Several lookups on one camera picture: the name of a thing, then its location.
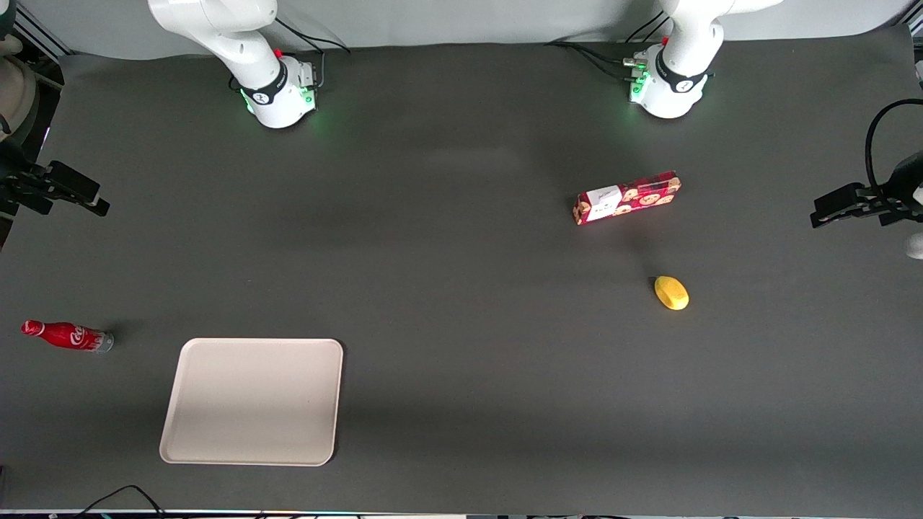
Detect black looped gripper cable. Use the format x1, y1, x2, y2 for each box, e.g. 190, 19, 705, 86
865, 98, 923, 190

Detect aluminium frame rail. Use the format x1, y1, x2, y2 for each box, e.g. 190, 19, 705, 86
13, 4, 74, 60

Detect black right arm base cable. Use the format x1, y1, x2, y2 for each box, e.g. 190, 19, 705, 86
273, 16, 353, 89

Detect red cookie box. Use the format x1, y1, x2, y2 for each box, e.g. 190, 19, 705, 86
573, 169, 683, 227

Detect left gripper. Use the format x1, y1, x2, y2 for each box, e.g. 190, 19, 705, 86
810, 150, 923, 229

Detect beige plastic tray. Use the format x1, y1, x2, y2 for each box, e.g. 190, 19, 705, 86
159, 337, 345, 468

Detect yellow lemon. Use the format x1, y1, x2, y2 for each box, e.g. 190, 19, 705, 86
653, 275, 691, 312

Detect dark grey table mat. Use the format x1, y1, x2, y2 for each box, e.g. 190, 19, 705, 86
0, 25, 923, 517

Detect red coke bottle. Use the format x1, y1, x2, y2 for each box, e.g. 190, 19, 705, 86
21, 319, 115, 355

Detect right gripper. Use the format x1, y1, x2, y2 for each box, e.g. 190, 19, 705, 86
0, 144, 111, 218

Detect black left arm base cables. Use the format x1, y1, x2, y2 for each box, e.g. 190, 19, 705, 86
544, 10, 668, 81

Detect thin black cable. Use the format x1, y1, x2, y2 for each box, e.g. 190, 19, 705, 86
71, 484, 168, 519

